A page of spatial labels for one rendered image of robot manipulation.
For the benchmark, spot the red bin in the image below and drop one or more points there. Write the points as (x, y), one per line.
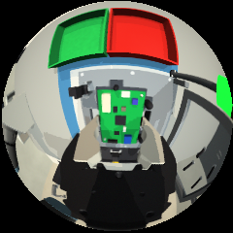
(141, 34)

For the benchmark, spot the green bin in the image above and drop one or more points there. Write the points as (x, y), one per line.
(80, 38)

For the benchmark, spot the green circuit board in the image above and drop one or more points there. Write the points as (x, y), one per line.
(120, 115)

